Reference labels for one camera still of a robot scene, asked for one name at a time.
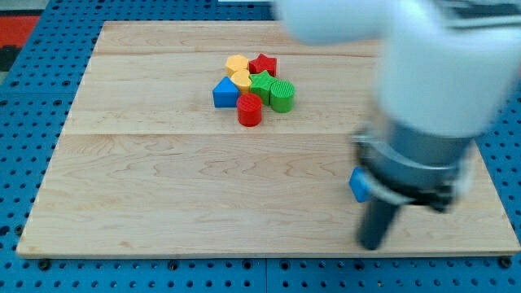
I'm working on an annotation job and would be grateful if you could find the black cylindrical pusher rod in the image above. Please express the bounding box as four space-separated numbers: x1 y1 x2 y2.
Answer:
357 198 401 250

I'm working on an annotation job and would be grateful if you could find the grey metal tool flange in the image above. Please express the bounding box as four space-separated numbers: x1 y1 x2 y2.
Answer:
352 110 474 212

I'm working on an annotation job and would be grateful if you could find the yellow hexagon block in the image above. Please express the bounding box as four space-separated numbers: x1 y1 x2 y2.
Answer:
225 55 249 77

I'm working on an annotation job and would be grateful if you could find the red cylinder block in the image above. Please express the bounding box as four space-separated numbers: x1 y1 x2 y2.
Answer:
236 93 262 127

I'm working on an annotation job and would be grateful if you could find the blue cube block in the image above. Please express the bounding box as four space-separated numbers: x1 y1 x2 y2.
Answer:
348 167 371 203

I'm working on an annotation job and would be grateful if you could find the blue triangle block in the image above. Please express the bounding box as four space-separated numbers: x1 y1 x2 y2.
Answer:
212 77 239 108

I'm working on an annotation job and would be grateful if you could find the green cylinder block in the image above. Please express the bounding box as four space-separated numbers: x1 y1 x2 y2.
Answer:
269 81 295 113

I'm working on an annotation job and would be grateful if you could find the yellow heart block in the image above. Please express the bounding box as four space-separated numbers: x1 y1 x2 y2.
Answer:
230 69 252 94

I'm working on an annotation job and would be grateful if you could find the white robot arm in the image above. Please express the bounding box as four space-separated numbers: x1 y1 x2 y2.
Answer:
274 1 520 250

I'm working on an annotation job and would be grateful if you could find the green star block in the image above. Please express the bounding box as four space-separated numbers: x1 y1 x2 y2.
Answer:
250 70 278 106

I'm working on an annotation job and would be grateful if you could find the red star block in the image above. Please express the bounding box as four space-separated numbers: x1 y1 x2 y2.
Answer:
248 54 278 77

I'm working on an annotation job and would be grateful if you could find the wooden board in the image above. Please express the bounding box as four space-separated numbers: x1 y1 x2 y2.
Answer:
16 21 520 259

